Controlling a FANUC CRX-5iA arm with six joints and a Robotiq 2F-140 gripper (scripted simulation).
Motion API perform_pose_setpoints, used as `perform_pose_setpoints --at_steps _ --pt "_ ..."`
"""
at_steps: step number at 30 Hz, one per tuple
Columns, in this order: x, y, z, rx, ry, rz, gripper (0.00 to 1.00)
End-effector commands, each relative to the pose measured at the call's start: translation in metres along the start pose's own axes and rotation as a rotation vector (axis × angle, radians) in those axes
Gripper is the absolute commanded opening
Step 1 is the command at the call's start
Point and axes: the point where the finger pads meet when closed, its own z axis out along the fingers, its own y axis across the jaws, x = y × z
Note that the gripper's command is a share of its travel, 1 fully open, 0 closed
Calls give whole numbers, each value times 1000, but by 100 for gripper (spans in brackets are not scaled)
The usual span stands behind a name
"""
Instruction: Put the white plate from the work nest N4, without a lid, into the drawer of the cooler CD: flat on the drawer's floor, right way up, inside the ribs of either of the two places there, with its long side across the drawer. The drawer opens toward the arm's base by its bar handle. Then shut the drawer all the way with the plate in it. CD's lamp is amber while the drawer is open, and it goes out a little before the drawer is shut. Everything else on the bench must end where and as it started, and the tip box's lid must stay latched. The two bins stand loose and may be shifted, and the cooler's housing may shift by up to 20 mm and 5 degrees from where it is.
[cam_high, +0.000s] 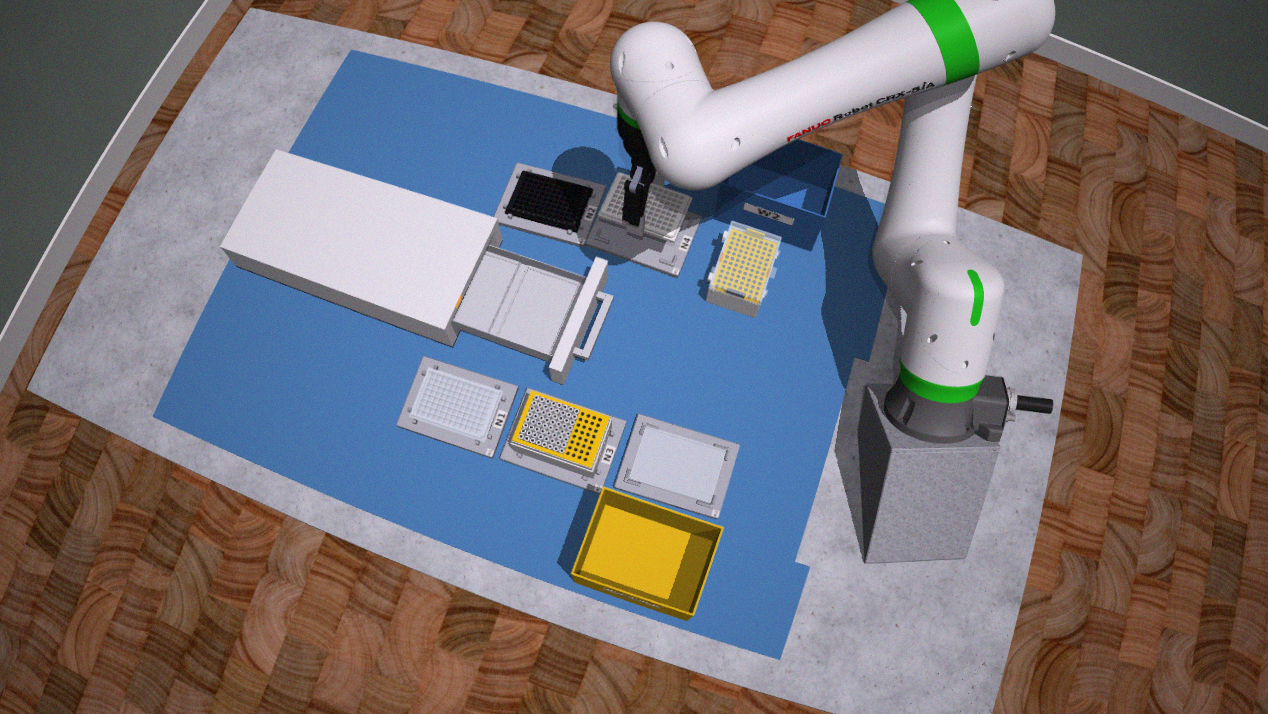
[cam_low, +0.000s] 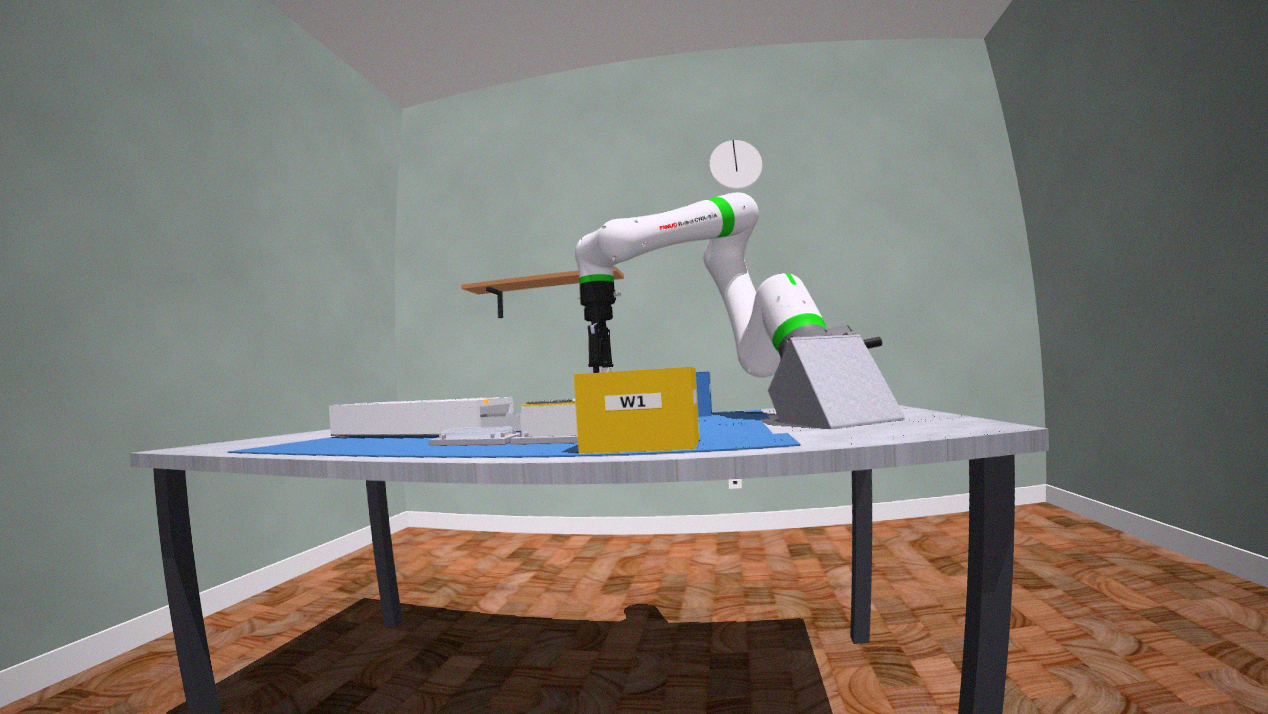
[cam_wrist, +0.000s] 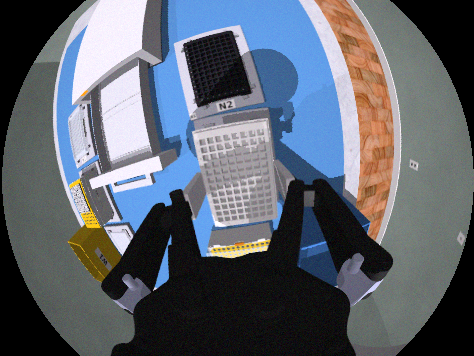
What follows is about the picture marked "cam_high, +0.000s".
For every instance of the dark blue open bin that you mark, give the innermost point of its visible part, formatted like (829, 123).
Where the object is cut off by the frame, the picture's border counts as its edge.
(768, 193)

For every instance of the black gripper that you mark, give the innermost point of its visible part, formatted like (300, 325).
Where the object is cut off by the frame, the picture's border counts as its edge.
(643, 170)

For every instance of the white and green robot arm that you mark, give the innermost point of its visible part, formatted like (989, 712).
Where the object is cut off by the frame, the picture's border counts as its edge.
(953, 297)

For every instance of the yellow open bin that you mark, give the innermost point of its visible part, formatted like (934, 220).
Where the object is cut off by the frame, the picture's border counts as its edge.
(645, 550)

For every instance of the blue bench mat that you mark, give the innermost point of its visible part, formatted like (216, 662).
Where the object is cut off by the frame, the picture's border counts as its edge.
(313, 391)

